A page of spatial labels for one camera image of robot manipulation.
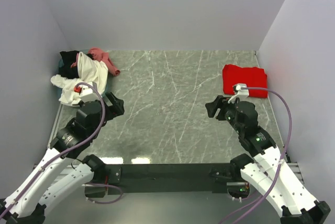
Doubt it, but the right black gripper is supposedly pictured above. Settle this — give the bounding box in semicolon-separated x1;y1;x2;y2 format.
205;95;244;135

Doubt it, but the cream white t-shirt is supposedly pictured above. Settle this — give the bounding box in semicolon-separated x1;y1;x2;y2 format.
76;52;108;93

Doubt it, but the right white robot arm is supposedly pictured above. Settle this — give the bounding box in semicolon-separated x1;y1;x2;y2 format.
205;96;330;223

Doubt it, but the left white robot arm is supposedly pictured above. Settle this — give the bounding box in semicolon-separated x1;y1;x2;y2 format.
1;92;125;223

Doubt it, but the white t-shirt black trim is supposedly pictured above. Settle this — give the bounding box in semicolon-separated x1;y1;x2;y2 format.
50;74;83;107

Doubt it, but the folded red t-shirt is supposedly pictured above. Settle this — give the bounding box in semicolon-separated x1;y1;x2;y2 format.
222;64;267;95

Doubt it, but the pink t-shirt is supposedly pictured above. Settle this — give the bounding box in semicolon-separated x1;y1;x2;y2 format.
85;48;120;76

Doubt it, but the teal plastic basket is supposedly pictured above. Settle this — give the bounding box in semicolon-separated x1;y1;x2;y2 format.
57;48;112;104

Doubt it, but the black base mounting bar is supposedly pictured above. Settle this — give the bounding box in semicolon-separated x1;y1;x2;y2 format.
74;163;262;198

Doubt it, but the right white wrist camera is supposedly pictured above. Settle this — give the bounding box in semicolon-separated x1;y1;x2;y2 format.
228;83;249;104

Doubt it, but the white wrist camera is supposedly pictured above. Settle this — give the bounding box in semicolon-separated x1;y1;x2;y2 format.
228;83;249;104
74;85;98;102

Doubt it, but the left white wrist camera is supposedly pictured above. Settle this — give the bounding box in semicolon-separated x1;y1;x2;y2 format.
74;85;98;102

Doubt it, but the aluminium frame rail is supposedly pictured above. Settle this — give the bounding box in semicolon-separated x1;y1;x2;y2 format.
285;152;305;184

